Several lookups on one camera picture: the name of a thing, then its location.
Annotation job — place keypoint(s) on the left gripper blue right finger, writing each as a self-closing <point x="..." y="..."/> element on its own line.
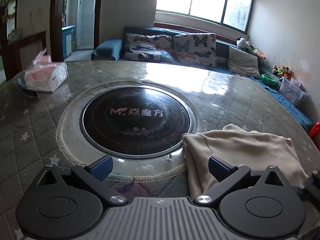
<point x="220" y="169"/>

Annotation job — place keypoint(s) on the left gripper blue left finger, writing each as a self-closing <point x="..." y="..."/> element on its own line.
<point x="101" y="168"/>

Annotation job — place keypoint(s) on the cream beige garment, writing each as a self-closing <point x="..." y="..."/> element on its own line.
<point x="235" y="146"/>

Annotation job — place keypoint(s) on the black round induction cooktop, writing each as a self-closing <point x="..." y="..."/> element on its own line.
<point x="133" y="120"/>

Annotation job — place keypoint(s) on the red plastic stool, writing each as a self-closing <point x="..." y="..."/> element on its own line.
<point x="314" y="134"/>

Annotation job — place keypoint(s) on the clear plastic storage box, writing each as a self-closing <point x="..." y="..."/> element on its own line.
<point x="293" y="91"/>

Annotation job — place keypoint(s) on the green plastic bowl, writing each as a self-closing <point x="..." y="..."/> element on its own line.
<point x="268" y="80"/>

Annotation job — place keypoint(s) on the grey plain cushion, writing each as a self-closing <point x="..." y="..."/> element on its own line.
<point x="243" y="63"/>

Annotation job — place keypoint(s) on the pink tissue pack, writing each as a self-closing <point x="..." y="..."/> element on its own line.
<point x="43" y="75"/>

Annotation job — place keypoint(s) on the brown plush toys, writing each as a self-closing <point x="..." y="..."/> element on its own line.
<point x="282" y="71"/>

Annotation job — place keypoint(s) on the large butterfly cushion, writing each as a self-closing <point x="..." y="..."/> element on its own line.
<point x="198" y="48"/>

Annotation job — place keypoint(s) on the colourful toys on sofa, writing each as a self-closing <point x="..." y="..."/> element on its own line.
<point x="260" y="54"/>

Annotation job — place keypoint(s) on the panda plush toy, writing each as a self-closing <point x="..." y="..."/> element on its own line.
<point x="244" y="45"/>

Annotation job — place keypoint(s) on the blue corner sofa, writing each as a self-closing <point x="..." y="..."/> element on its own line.
<point x="113" y="49"/>

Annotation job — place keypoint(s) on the small butterfly cushion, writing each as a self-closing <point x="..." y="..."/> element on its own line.
<point x="148" y="48"/>

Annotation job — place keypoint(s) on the blue cabinet in doorway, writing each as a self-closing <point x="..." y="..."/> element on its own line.
<point x="67" y="40"/>

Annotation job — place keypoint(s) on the dark wooden door frame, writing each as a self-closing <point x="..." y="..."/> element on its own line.
<point x="56" y="46"/>

